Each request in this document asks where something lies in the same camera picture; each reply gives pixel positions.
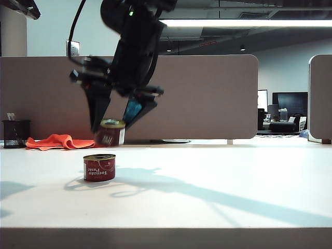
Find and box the black cable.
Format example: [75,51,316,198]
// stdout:
[67,0,88,61]

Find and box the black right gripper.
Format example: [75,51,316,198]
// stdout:
[68,55,165,133]

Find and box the narrow brown partition panel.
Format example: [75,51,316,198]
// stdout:
[307,54,332,144]

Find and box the black mesh pen holder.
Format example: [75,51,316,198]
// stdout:
[2,119,32,149]

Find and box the white framed board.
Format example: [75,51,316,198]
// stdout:
[257,89,268,110]

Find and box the red tomato paste can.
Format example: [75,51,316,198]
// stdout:
[94,118,127,147]
[82,153,117,183]

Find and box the orange cloth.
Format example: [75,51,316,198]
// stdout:
[25,133,101,151]

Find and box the large black screen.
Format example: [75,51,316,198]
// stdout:
[272,91,309,123]

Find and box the wide brown partition panel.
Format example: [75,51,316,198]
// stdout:
[0,54,259,146]

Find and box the silver wall outlet plate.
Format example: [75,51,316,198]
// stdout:
[65,39,80,57]

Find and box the long ceiling light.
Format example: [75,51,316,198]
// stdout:
[157,18,332,28]

